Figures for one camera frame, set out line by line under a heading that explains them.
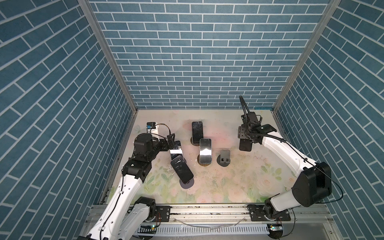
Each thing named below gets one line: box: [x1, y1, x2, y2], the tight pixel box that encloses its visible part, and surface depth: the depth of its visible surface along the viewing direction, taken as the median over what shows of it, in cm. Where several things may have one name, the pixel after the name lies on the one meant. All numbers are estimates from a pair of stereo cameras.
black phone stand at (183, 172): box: [170, 155, 195, 189], surface depth 80 cm
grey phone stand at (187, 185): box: [179, 177, 194, 189], surface depth 84 cm
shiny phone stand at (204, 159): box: [197, 138, 212, 167], surface depth 90 cm
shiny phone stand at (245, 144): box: [239, 138, 253, 152], surface depth 87 cm
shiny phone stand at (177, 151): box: [170, 140, 183, 160], surface depth 88 cm
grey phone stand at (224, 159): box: [216, 149, 231, 167], surface depth 91 cm
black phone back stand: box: [190, 121, 204, 146], surface depth 98 cm
